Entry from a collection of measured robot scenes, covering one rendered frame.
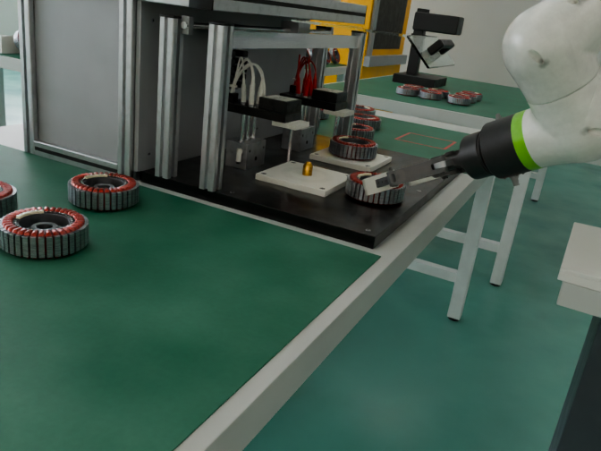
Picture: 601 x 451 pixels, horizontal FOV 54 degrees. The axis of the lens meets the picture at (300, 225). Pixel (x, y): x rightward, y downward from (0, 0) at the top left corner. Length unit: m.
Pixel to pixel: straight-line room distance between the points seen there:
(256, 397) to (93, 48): 0.78
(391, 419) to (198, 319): 1.21
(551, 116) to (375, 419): 1.16
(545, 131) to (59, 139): 0.89
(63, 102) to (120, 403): 0.80
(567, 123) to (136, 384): 0.64
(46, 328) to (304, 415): 1.20
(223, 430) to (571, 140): 0.61
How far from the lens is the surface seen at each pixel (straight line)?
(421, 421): 1.85
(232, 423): 0.54
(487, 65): 6.44
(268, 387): 0.59
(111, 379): 0.59
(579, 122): 0.88
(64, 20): 1.22
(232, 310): 0.70
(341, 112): 1.36
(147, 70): 1.11
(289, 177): 1.14
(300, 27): 1.38
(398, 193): 1.09
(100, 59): 1.16
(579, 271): 0.99
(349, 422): 1.78
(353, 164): 1.31
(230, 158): 1.21
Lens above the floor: 1.09
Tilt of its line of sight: 20 degrees down
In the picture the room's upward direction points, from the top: 7 degrees clockwise
